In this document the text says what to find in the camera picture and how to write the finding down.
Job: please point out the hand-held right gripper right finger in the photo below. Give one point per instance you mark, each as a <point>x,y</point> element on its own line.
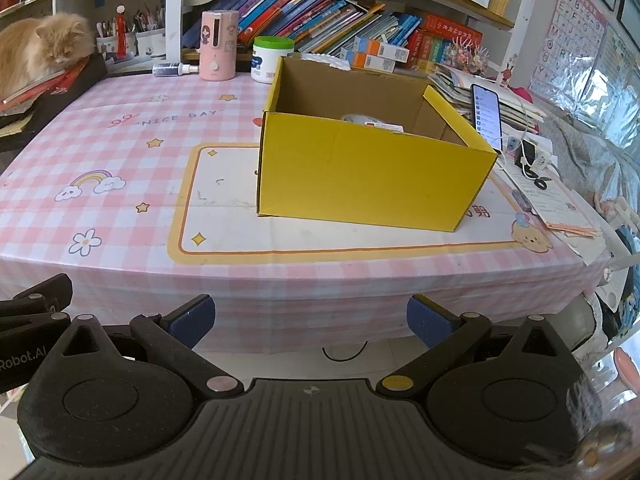
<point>427,320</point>

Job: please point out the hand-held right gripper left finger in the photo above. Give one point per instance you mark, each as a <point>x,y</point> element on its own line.
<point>192,320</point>

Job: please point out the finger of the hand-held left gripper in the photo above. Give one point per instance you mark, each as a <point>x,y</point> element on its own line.
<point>40,322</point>
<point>50,290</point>

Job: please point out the yellow cardboard box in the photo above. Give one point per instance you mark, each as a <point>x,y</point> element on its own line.
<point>360,175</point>

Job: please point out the small white box red label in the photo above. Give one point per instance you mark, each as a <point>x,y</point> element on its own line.
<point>387,127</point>

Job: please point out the pink checked tablecloth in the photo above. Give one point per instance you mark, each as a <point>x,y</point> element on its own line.
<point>125,160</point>

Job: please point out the white plastic chair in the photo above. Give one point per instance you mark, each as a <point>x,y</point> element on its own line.
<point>590,320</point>

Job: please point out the paper sheets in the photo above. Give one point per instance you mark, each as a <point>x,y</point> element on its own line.
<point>565,210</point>

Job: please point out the black scissors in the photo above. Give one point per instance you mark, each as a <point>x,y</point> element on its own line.
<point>537,181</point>

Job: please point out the red folder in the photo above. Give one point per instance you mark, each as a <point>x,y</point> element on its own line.
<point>55,82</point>

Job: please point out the smartphone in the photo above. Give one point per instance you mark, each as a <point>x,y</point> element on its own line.
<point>486,115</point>

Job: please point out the grey quilted blanket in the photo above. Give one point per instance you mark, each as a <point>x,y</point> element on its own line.
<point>590,155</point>

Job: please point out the stack of notebooks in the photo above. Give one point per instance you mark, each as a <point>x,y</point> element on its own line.
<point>460,85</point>

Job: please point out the orange fluffy cat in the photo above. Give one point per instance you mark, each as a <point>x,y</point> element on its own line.
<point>35,50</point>

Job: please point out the small spray bottle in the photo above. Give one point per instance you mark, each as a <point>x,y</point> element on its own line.
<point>172,68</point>

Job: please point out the orange white carton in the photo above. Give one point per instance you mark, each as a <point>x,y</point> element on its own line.
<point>370,62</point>
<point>382,49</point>

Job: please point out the red white figure pen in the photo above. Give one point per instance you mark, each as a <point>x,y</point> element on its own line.
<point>120,35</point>

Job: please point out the white pen holder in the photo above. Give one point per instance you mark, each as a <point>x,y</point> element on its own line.
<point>150,44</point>

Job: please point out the white jar green lid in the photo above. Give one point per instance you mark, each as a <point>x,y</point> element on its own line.
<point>270,60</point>

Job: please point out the pink humidifier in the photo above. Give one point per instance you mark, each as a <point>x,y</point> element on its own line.
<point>218,45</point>

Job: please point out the white ruffled pouch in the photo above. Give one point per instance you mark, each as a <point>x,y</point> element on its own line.
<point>325,60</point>

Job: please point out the red boxed book set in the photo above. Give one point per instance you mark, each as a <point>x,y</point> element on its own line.
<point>445,35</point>

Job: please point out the white wooden bookshelf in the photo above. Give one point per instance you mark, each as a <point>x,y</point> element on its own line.
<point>175,10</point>

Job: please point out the pink alphabet poster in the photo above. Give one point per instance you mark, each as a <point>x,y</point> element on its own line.
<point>570,35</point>

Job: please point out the row of picture books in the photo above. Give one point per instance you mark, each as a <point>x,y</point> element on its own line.
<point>310,15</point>

